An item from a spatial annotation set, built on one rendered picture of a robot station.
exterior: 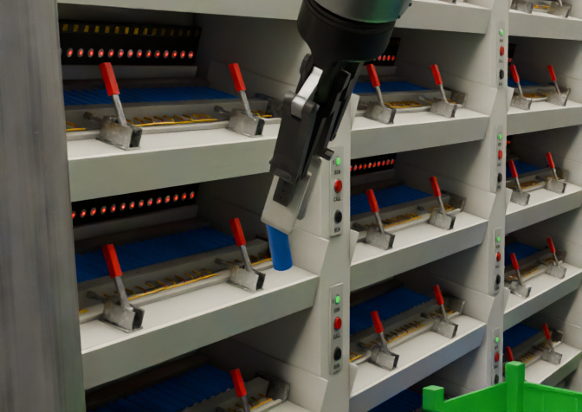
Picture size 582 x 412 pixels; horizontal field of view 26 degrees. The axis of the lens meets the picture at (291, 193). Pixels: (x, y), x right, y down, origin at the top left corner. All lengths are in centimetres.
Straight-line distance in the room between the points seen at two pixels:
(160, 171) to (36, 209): 99
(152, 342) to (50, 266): 99
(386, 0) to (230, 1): 56
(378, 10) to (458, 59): 140
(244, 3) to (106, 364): 48
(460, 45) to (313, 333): 81
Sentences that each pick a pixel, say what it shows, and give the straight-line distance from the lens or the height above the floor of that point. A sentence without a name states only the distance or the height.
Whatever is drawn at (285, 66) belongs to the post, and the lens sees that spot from 171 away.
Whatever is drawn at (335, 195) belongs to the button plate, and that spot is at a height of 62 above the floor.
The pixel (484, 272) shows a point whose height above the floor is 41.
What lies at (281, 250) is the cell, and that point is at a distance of 114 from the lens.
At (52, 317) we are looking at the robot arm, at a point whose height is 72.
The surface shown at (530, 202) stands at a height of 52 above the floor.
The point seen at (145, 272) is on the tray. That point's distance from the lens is 147.
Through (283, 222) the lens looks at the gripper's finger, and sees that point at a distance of 111.
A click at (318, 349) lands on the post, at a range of 173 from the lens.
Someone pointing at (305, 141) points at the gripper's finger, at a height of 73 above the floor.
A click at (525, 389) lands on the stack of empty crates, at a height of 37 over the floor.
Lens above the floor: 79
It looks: 6 degrees down
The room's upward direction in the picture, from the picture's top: straight up
